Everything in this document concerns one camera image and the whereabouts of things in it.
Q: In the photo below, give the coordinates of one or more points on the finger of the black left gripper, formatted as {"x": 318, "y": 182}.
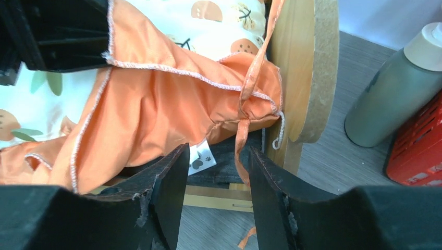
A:
{"x": 54, "y": 36}

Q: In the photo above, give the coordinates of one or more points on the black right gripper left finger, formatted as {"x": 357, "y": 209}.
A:
{"x": 141, "y": 212}

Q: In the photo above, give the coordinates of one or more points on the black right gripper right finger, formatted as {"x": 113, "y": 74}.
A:
{"x": 290, "y": 213}

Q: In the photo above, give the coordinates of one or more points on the orange fruit print cushion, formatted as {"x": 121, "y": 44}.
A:
{"x": 42, "y": 117}

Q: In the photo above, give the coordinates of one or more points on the wooden pet bed frame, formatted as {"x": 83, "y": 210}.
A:
{"x": 304, "y": 69}

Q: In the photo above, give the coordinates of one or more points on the red plastic shopping basket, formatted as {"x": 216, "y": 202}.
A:
{"x": 415, "y": 156}

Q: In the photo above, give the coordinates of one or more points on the green pump lotion bottle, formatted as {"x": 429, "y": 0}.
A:
{"x": 405, "y": 83}

